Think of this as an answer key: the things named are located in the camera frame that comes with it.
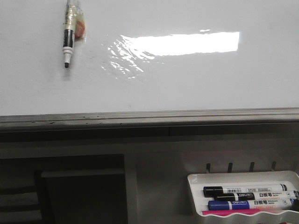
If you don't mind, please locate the black capped marker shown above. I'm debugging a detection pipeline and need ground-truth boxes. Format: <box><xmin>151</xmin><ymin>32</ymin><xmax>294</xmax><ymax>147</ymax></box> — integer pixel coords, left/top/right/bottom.
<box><xmin>214</xmin><ymin>190</ymin><xmax>299</xmax><ymax>201</ymax></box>
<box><xmin>203</xmin><ymin>183</ymin><xmax>288</xmax><ymax>197</ymax></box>

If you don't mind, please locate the dark cabinet panel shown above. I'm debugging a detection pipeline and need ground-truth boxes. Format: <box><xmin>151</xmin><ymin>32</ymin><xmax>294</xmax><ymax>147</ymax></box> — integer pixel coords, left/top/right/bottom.
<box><xmin>34</xmin><ymin>171</ymin><xmax>128</xmax><ymax>224</ymax></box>

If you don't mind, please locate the black whiteboard marker with tape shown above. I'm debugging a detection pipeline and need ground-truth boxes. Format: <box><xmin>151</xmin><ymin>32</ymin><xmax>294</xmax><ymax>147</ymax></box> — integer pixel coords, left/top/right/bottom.
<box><xmin>63</xmin><ymin>0</ymin><xmax>86</xmax><ymax>68</ymax></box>

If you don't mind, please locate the white plastic marker tray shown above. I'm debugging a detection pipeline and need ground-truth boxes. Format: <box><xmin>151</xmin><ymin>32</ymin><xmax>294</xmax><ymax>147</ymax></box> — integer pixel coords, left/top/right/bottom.
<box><xmin>187</xmin><ymin>171</ymin><xmax>299</xmax><ymax>224</ymax></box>

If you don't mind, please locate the black capped marker middle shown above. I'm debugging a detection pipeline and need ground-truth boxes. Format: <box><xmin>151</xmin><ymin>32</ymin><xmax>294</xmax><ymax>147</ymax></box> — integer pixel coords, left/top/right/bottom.
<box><xmin>214</xmin><ymin>190</ymin><xmax>299</xmax><ymax>201</ymax></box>

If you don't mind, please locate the pink eraser strip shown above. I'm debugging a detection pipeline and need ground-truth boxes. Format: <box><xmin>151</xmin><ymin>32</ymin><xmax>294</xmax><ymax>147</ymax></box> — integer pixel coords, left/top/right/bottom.
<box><xmin>201</xmin><ymin>209</ymin><xmax>280</xmax><ymax>216</ymax></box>

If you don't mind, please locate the blue capped marker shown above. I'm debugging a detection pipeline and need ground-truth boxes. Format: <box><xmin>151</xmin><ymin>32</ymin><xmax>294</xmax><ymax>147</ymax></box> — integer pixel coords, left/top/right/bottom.
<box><xmin>208</xmin><ymin>199</ymin><xmax>294</xmax><ymax>210</ymax></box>

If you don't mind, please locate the grey whiteboard frame ledge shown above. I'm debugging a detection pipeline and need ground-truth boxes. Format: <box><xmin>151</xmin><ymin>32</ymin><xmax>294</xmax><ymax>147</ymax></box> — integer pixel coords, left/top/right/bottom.
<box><xmin>0</xmin><ymin>107</ymin><xmax>299</xmax><ymax>133</ymax></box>

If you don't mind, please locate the black capped marker top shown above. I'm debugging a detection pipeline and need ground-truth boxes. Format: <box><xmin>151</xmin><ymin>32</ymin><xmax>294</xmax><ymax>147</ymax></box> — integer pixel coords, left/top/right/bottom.
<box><xmin>203</xmin><ymin>183</ymin><xmax>288</xmax><ymax>197</ymax></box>

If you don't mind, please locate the white whiteboard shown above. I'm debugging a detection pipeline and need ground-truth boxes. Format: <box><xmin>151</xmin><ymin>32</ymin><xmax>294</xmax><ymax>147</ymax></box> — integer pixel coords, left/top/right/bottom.
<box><xmin>0</xmin><ymin>0</ymin><xmax>299</xmax><ymax>115</ymax></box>

